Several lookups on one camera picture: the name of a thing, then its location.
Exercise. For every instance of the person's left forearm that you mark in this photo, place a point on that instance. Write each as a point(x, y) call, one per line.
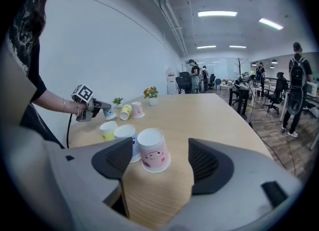
point(49, 100)

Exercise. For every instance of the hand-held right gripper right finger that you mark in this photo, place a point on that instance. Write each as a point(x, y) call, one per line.
point(236, 187)

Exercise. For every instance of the yellow printed paper cup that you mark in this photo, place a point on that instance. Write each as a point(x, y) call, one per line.
point(125, 111)
point(108, 130)

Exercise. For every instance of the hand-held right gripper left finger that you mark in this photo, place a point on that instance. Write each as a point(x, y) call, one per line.
point(82, 175)

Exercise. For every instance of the pink printed paper cup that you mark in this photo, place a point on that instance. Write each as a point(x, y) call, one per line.
point(154, 150)
point(137, 109)

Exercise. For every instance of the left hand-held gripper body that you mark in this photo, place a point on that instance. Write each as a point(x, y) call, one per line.
point(83, 91)

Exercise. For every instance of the small green potted plant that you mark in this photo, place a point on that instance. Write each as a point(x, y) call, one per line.
point(117, 101)

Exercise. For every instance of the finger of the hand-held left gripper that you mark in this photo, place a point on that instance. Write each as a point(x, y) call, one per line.
point(102, 105)

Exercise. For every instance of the wooden coat rack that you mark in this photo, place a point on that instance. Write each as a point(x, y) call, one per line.
point(240, 68)

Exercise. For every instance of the ceiling strip light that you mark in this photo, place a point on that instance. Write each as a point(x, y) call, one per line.
point(271, 24)
point(237, 46)
point(217, 13)
point(206, 47)

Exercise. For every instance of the person's black printed shirt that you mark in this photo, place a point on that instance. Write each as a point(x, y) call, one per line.
point(25, 38)

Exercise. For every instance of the person's left hand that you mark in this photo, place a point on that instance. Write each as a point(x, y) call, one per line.
point(74, 108)

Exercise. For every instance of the blue printed paper cup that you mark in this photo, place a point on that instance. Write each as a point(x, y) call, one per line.
point(129, 135)
point(110, 114)

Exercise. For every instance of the white cabinet with red label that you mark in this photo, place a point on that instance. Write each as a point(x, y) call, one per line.
point(171, 80)

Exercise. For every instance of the orange flower potted plant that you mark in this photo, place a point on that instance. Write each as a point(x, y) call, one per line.
point(151, 95)

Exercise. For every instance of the black office chair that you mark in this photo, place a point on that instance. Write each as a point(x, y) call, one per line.
point(183, 83)
point(276, 95)

